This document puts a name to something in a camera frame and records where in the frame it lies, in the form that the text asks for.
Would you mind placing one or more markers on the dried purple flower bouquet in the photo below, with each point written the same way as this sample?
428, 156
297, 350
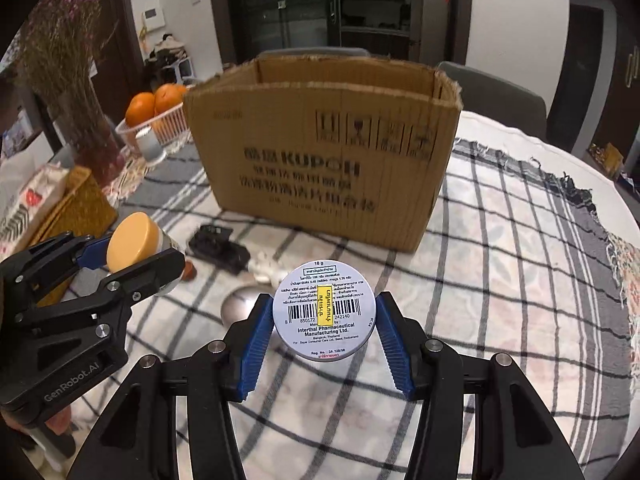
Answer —
65, 70

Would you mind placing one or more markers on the white fruit basket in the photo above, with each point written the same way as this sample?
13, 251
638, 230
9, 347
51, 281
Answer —
160, 127

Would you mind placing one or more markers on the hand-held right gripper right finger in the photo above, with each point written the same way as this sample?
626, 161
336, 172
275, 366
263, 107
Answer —
395, 352

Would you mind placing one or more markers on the round white balm tin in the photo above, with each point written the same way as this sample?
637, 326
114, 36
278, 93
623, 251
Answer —
325, 310

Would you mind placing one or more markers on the white printed paper bag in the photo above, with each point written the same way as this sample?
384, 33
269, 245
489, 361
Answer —
25, 200

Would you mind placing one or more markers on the jar with yellow lid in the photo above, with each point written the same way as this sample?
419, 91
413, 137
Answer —
132, 242

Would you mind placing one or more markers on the grey chair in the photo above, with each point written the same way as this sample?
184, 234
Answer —
495, 95

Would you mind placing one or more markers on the metal spoon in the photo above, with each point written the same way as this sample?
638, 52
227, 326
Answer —
242, 305

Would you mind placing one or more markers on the small black toy car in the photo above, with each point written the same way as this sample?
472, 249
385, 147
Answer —
217, 249

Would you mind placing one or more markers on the small white figurine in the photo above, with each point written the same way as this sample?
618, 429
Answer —
263, 267

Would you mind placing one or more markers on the yellow wicker basket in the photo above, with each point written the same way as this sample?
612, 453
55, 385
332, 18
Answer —
75, 207

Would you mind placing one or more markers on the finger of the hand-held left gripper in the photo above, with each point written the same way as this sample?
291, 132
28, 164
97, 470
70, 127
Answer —
150, 272
92, 256

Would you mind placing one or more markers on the yellow patterned packet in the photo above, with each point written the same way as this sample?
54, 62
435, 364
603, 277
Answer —
607, 157

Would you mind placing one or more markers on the small red-brown object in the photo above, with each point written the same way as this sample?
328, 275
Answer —
189, 270

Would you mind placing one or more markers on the dark glass-door cabinet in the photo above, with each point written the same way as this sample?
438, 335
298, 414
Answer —
320, 2

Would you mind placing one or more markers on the white stool with clutter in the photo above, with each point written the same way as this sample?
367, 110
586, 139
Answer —
170, 62

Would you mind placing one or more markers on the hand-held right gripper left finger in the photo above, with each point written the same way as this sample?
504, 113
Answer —
254, 347

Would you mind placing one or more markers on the brown cardboard box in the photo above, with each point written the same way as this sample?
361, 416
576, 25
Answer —
320, 160

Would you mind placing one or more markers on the plaid fringed blanket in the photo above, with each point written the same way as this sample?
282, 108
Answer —
500, 270

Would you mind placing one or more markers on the person's left hand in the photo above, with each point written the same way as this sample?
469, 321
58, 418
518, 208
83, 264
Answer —
52, 422

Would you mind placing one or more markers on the orange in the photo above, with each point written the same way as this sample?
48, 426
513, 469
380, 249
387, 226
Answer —
140, 109
170, 97

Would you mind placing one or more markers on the white cup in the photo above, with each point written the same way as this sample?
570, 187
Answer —
150, 145

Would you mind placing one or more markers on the white wall intercom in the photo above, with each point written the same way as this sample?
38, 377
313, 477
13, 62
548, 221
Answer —
152, 19

